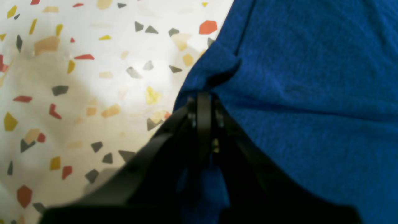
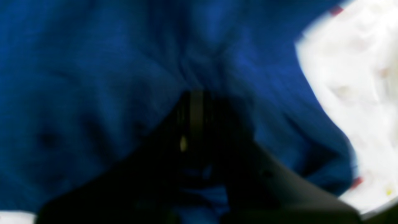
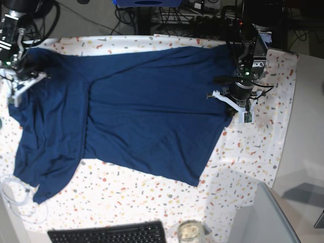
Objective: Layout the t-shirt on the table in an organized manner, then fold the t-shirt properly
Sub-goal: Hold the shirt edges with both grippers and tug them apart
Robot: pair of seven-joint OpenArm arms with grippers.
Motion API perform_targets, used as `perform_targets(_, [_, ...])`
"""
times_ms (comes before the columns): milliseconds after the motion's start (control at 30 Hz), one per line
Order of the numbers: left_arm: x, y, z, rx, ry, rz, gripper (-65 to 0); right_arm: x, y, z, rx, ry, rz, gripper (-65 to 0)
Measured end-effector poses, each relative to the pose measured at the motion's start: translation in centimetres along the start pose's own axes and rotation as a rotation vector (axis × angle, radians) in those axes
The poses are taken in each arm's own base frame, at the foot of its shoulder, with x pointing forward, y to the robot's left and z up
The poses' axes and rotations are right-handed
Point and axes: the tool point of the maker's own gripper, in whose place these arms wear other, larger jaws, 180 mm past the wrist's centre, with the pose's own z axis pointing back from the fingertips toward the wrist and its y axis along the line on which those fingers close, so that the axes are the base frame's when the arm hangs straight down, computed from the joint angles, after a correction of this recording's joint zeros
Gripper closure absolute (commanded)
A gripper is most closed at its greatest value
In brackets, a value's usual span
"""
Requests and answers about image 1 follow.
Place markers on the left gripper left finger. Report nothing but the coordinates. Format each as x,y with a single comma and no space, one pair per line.
143,191

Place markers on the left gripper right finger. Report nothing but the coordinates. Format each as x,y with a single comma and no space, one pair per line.
259,192

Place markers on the navy blue t-shirt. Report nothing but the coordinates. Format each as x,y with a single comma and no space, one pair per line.
313,83

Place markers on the terrazzo pattern table cover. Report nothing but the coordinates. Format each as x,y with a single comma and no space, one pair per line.
84,85

